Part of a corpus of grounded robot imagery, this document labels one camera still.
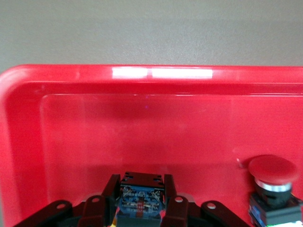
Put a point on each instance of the red push button switch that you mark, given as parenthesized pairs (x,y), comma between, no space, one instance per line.
(272,170)
(140,201)

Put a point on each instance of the brown paper table cover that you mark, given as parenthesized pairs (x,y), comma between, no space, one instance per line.
(151,30)

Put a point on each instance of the red plastic tray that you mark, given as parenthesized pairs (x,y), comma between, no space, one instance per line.
(151,130)

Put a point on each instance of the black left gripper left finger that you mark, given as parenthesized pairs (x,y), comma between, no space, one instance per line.
(92,210)

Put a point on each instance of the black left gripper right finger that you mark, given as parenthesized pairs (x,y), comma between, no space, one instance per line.
(177,210)

